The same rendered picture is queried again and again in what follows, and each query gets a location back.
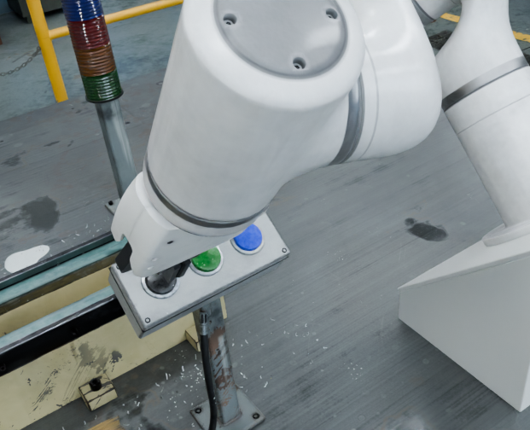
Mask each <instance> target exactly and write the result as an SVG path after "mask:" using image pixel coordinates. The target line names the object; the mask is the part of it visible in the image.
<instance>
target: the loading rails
mask: <svg viewBox="0 0 530 430"><path fill-rule="evenodd" d="M127 242H128V240H127V238H126V237H125V236H124V237H123V240H122V241H115V239H114V236H113V234H112V231H111V230H110V231H109V232H106V233H104V234H102V235H99V236H97V237H95V238H92V239H90V240H88V241H85V242H83V243H80V244H78V245H77V246H74V247H71V248H68V249H67V250H65V251H63V252H60V253H58V254H55V255H53V256H51V257H48V258H46V259H43V260H41V261H39V262H37V263H35V264H32V265H29V266H27V267H26V268H23V269H21V270H17V271H16V272H14V273H11V274H9V275H7V276H4V277H2V278H0V430H21V429H22V428H24V427H26V426H28V425H30V424H32V423H34V422H35V421H37V420H39V419H41V418H43V417H45V416H46V415H48V414H50V413H52V412H54V411H56V410H58V409H59V408H61V407H63V406H65V405H66V404H69V403H71V402H72V401H74V400H76V399H77V398H80V397H82V399H83V400H84V402H85V404H86V406H87V407H88V409H89V410H90V411H93V410H96V409H97V408H99V407H101V406H103V405H104V404H106V403H108V402H110V401H112V400H113V399H115V398H117V397H118V393H117V391H116V388H115V386H114V384H113V382H112V381H111V380H113V379H115V378H117V377H118V376H120V375H122V374H124V373H126V372H127V371H129V370H131V369H134V368H136V366H138V365H140V364H142V363H145V362H147V361H148V360H149V359H151V358H153V357H156V356H157V355H159V354H161V353H162V352H165V351H167V350H168V349H170V348H172V347H174V346H176V345H177V344H179V343H181V342H183V341H185V340H188V342H189V343H190V344H191V345H192V346H193V347H194V348H195V349H196V350H197V351H198V352H200V351H201V349H200V345H199V341H198V337H197V333H196V328H195V321H194V317H193V312H191V313H190V314H188V315H186V316H184V317H181V318H180V319H178V320H177V321H175V322H172V323H170V324H168V325H166V326H165V327H163V328H161V329H159V330H157V331H155V332H153V333H152V334H149V335H147V336H145V337H143V338H142V339H139V338H138V337H137V334H136V332H135V330H134V329H133V327H132V326H131V323H130V321H129V319H128V317H127V315H126V314H125V312H124V310H123V308H122V306H121V304H120V302H119V301H118V299H117V297H116V295H115V293H114V291H113V289H112V287H111V286H110V284H109V282H108V277H109V273H110V270H109V267H111V265H112V264H114V263H116V262H115V259H116V257H117V256H118V254H119V253H120V251H121V250H122V248H123V247H124V246H125V244H126V243H127Z"/></svg>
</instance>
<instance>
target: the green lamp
mask: <svg viewBox="0 0 530 430"><path fill-rule="evenodd" d="M80 75H81V74H80ZM81 78H82V82H83V85H84V90H85V94H86V96H87V98H88V99H89V100H91V101H105V100H109V99H112V98H114V97H116V96H118V95H119V94H120V93H121V87H120V86H121V85H120V81H119V75H118V73H117V67H116V68H115V69H114V70H113V71H112V72H110V73H108V74H105V75H102V76H97V77H86V76H83V75H81Z"/></svg>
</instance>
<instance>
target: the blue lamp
mask: <svg viewBox="0 0 530 430"><path fill-rule="evenodd" d="M61 6H62V8H63V12H64V15H65V19H66V20H69V21H86V20H92V19H95V18H97V17H99V16H101V15H102V14H103V10H102V4H101V0H61Z"/></svg>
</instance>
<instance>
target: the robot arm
mask: <svg viewBox="0 0 530 430"><path fill-rule="evenodd" d="M460 3H461V4H462V12H461V15H460V19H459V21H458V23H457V26H456V28H455V30H454V31H453V33H452V35H451V36H450V37H449V39H448V40H447V41H446V43H445V44H444V46H443V47H442V48H441V50H440V51H439V53H438V54H437V55H436V56H435V57H434V52H433V49H432V46H431V44H430V42H429V40H428V36H427V34H426V32H425V30H424V27H425V26H427V25H428V24H430V23H431V22H433V21H434V20H436V19H438V18H439V17H441V16H442V15H443V14H445V13H446V12H448V11H449V10H451V9H453V8H454V7H456V6H457V5H458V4H460ZM441 108H442V109H443V111H444V113H445V115H446V117H447V118H448V120H449V122H450V124H451V127H452V129H453V130H454V131H455V133H456V135H457V138H458V139H459V141H460V143H461V144H462V146H463V149H464V150H465V152H466V154H467V155H468V157H469V160H470V161H471V163H472V165H473V167H474V169H475V171H476V172H477V174H478V176H479V178H480V180H481V181H482V183H483V185H484V187H485V189H486V192H487V193H488V194H489V196H490V198H491V200H492V203H493V204H494V206H495V207H496V209H497V211H498V214H499V215H500V217H501V219H502V220H503V222H504V223H503V224H501V225H499V226H498V227H497V228H495V229H493V230H491V231H490V232H488V233H487V234H486V235H484V236H483V237H482V241H483V243H484V244H485V246H487V247H491V246H496V245H499V244H502V243H505V242H507V241H512V240H514V239H517V238H520V237H522V236H524V235H528V234H530V66H529V65H528V63H527V60H526V58H525V57H524V55H523V54H522V52H521V49H520V47H519V45H518V43H517V42H516V40H515V36H514V34H513V32H512V30H511V26H510V18H509V0H183V5H182V8H181V13H180V16H179V20H178V26H177V30H176V33H175V37H174V40H173V44H172V50H171V54H170V57H169V61H168V64H167V68H166V74H165V77H164V81H163V85H162V88H161V92H160V98H159V101H158V105H157V108H156V112H155V116H154V123H153V126H152V130H151V133H150V137H149V143H148V146H147V150H146V154H145V157H144V161H143V171H142V172H140V173H139V174H138V175H137V176H136V178H135V179H134V180H133V181H132V182H131V184H130V186H129V187H128V188H127V190H126V191H125V193H124V195H123V196H122V198H121V200H120V203H119V205H118V207H117V210H116V213H115V214H114V219H113V222H112V227H111V231H112V234H113V236H114V239H115V241H122V240H123V237H124V236H125V237H126V238H127V240H128V242H127V243H126V244H125V246H124V247H123V248H122V250H121V251H120V253H119V254H118V256H117V257H116V259H115V262H116V264H117V265H118V267H119V270H120V272H121V273H126V272H127V271H130V270H133V274H134V275H135V276H139V277H147V276H152V275H153V274H157V275H160V274H163V276H164V277H165V279H166V281H167V282H168V283H169V282H172V281H173V280H174V279H175V277H178V278H180V277H182V276H184V274H185V273H186V271H187V269H188V268H189V266H190V264H191V261H190V260H191V259H193V258H195V257H197V256H199V255H200V254H201V253H203V252H205V251H207V250H209V249H211V248H213V247H216V246H217V245H220V244H222V243H224V242H226V241H228V240H230V239H232V238H234V237H236V236H237V235H240V234H241V233H242V232H243V231H244V230H245V229H246V228H247V227H248V226H250V225H251V224H253V223H254V222H255V221H256V220H257V219H258V218H259V217H260V215H263V214H264V213H265V212H266V211H267V209H268V208H269V207H268V206H269V205H270V202H271V200H272V199H273V197H274V196H275V195H276V193H277V191H278V190H279V189H280V188H281V187H282V186H283V185H284V184H285V183H286V182H288V181H290V180H291V179H293V178H295V177H298V176H299V175H302V174H304V173H307V172H309V171H313V170H316V169H318V168H322V167H325V166H332V165H338V164H344V163H349V162H355V161H360V160H372V159H376V158H381V157H387V156H391V155H394V154H399V153H402V152H404V151H406V150H408V149H411V148H414V147H415V146H416V145H417V144H419V143H420V142H422V141H423V140H424V139H425V138H426V137H427V136H428V135H429V133H430V132H431V131H432V130H433V128H434V127H435V125H436V123H437V120H438V118H439V116H440V109H441Z"/></svg>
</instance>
